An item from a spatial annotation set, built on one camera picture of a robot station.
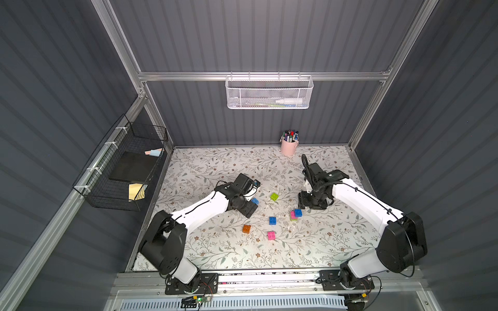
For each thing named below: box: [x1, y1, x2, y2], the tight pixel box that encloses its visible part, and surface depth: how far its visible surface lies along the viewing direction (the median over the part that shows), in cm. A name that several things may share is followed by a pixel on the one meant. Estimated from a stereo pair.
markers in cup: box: [279, 129, 299, 143], surface depth 111 cm
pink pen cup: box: [280, 138, 299, 157], surface depth 114 cm
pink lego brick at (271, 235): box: [266, 231, 277, 241], surface depth 86 cm
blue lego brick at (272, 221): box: [268, 216, 277, 226], surface depth 91 cm
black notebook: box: [108, 150, 160, 184], surface depth 75 cm
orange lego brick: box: [241, 224, 251, 234], surface depth 88 cm
